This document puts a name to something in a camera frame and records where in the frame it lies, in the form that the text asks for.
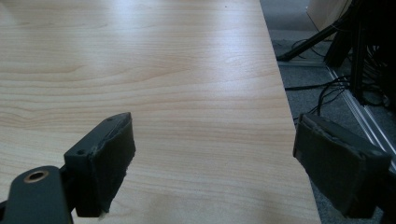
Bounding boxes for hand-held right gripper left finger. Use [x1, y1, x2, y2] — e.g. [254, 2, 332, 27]
[64, 112, 136, 218]

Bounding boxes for aluminium floor rail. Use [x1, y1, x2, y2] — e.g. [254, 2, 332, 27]
[326, 65, 396, 174]

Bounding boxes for black tripod stand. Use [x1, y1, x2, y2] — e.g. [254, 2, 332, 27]
[276, 12, 359, 63]

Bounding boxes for black floor cable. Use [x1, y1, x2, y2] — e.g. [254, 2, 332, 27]
[284, 75, 353, 122]

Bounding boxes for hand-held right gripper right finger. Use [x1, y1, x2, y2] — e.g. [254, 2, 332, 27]
[292, 113, 392, 219]

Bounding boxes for black metal frame post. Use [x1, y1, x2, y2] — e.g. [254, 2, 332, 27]
[349, 0, 368, 101]

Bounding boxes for light wooden cabinet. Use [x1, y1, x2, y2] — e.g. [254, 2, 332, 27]
[306, 0, 354, 32]

